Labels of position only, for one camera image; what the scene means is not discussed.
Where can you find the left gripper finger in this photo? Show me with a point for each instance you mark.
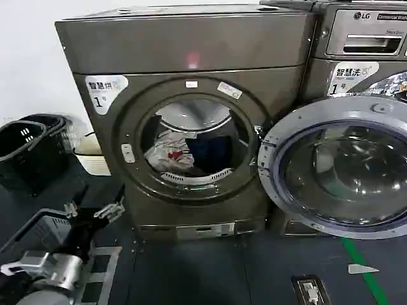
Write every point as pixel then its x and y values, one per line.
pixel 72 209
pixel 109 211

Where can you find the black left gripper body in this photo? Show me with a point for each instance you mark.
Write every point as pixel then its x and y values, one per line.
pixel 79 236

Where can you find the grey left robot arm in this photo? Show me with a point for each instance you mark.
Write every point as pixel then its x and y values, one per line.
pixel 47 270

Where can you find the grey laundry basket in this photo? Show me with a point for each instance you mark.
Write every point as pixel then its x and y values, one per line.
pixel 35 228

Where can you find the white plastic box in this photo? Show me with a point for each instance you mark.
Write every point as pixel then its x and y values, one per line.
pixel 95 162

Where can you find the white door latch plate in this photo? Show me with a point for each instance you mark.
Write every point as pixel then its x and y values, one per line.
pixel 126 153

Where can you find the black plastic basket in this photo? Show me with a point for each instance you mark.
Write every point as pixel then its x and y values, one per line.
pixel 25 159
pixel 68 133

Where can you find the white garment with red print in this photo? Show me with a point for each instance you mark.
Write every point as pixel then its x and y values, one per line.
pixel 168 149

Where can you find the dark blue garment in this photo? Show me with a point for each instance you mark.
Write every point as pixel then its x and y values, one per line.
pixel 210 149

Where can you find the white numbered dryer label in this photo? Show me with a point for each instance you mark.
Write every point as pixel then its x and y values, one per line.
pixel 101 92

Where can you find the small white rectangular sticker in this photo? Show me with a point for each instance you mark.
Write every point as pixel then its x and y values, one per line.
pixel 191 84

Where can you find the slanted white sticker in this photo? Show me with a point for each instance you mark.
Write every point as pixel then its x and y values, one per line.
pixel 229 90

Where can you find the grey dryer with round opening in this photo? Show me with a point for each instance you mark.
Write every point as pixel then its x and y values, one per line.
pixel 190 51

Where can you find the round glass dryer door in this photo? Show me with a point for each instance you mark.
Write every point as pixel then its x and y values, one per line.
pixel 337 165

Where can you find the green floor tape line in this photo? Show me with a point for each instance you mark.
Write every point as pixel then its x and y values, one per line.
pixel 359 273

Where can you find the grey triangular floor marker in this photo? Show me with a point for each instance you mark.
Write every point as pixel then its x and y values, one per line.
pixel 361 269

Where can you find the white numbered washer label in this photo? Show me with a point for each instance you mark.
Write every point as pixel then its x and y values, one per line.
pixel 353 77

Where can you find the grey washer with drawer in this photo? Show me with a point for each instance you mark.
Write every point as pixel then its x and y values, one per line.
pixel 356 22

